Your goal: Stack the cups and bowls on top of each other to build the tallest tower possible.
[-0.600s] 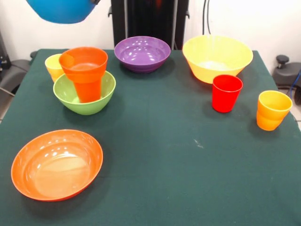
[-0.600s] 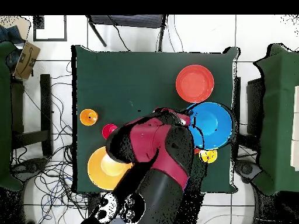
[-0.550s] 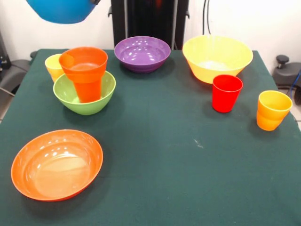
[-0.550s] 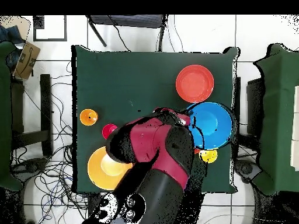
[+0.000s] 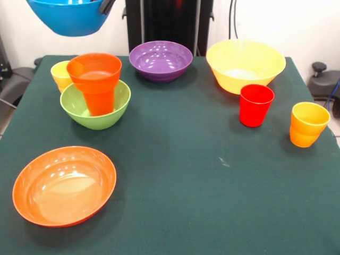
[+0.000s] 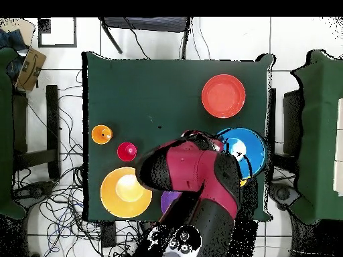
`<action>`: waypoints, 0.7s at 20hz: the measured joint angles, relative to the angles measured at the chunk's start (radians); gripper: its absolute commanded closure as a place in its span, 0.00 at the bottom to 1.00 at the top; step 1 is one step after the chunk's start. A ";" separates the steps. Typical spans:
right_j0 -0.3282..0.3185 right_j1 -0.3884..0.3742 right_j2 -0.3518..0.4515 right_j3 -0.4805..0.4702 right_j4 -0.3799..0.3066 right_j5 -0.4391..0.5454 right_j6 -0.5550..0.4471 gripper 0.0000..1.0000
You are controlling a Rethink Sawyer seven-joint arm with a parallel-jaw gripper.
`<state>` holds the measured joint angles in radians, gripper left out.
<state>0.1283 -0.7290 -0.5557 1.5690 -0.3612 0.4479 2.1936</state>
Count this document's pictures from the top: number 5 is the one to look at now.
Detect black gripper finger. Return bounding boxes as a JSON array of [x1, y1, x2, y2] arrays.
[[98, 0, 117, 15]]

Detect blue bowl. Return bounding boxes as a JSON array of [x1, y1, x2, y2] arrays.
[[26, 0, 115, 37]]

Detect small orange bowl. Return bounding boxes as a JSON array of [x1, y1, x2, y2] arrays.
[[66, 53, 123, 95]]

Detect purple bowl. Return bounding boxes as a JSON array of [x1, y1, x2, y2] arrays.
[[128, 40, 194, 83]]

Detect tall orange cup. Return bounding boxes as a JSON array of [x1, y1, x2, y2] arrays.
[[82, 87, 116, 117]]

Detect green bowl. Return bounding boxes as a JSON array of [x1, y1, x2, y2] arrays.
[[59, 79, 132, 131]]

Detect yellow cup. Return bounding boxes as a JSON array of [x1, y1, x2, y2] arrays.
[[50, 60, 74, 94]]

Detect dark grey equipment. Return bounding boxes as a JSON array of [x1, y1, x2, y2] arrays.
[[0, 34, 12, 78]]

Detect large yellow bowl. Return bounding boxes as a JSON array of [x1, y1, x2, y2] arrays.
[[206, 39, 287, 95]]

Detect red cup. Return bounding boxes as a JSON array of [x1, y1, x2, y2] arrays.
[[239, 84, 276, 128]]

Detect wide shallow orange bowl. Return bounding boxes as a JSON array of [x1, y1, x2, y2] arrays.
[[12, 146, 117, 228]]

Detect dark green tablecloth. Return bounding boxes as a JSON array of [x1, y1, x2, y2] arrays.
[[0, 54, 340, 255]]

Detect stepped orange-yellow cup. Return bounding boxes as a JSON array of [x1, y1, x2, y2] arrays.
[[289, 101, 332, 148]]

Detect black wall cables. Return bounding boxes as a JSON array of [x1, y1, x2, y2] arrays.
[[228, 0, 240, 40]]

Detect blue cable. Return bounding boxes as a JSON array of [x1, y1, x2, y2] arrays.
[[326, 79, 340, 109]]

